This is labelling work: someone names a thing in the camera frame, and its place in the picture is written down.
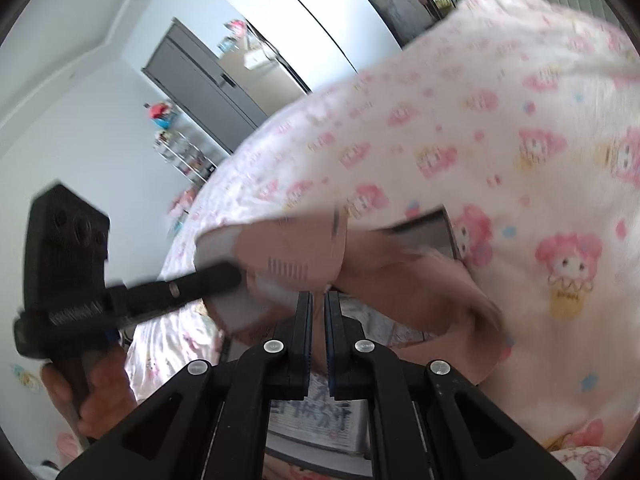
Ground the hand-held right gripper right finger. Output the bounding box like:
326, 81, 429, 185
324, 290, 576, 480

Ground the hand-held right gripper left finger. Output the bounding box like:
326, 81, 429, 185
59, 290, 315, 480

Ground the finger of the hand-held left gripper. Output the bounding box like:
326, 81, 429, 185
122, 261, 243, 318

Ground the black storage box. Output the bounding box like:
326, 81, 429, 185
220, 205, 466, 466

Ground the person's left hand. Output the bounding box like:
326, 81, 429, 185
40, 345, 138, 443

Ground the printed booklet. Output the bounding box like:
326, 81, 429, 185
265, 377, 372, 457

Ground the white rack of small figures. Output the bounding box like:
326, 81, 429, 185
152, 125, 219, 182

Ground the red and blue toy figure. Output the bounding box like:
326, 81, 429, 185
144, 101, 177, 132

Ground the grey wardrobe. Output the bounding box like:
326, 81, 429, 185
142, 17, 311, 156

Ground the white box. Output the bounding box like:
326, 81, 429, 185
243, 49, 274, 69

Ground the pink toy on wardrobe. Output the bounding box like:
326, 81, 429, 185
217, 19, 249, 58

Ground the pink cartoon printed blanket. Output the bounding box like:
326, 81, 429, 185
122, 0, 640, 480

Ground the cartoon wall sticker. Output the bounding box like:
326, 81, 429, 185
11, 364, 42, 393

